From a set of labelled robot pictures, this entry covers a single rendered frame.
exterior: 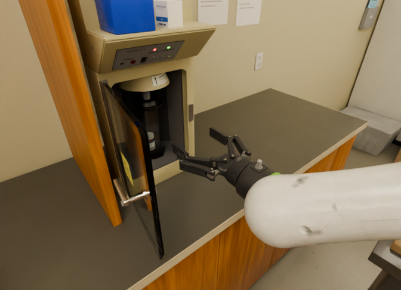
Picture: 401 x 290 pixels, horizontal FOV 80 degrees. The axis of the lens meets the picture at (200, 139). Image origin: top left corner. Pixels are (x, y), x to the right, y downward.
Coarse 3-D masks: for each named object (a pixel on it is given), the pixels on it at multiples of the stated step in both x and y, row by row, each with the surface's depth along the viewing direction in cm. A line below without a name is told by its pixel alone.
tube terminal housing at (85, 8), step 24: (72, 0) 58; (96, 24) 59; (96, 72) 63; (120, 72) 67; (144, 72) 72; (192, 72) 83; (96, 96) 71; (192, 96) 87; (192, 144) 98; (168, 168) 96
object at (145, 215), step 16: (112, 96) 55; (112, 112) 62; (128, 112) 48; (128, 128) 49; (128, 144) 55; (144, 144) 43; (128, 160) 61; (144, 160) 45; (144, 176) 49; (128, 192) 79; (144, 208) 60; (144, 224) 68; (160, 240) 58; (160, 256) 61
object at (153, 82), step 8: (136, 80) 76; (144, 80) 76; (152, 80) 77; (160, 80) 79; (168, 80) 84; (128, 88) 77; (136, 88) 77; (144, 88) 77; (152, 88) 78; (160, 88) 79
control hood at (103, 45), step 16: (96, 32) 56; (144, 32) 56; (160, 32) 58; (176, 32) 60; (192, 32) 63; (208, 32) 67; (96, 48) 56; (112, 48) 54; (192, 48) 72; (96, 64) 60; (112, 64) 60; (144, 64) 68
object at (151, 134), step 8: (160, 104) 87; (136, 112) 87; (144, 112) 86; (152, 112) 86; (160, 112) 90; (144, 120) 87; (152, 120) 88; (160, 120) 91; (152, 128) 89; (160, 128) 92; (152, 136) 91; (160, 136) 94; (152, 144) 93; (160, 144) 95; (152, 152) 95
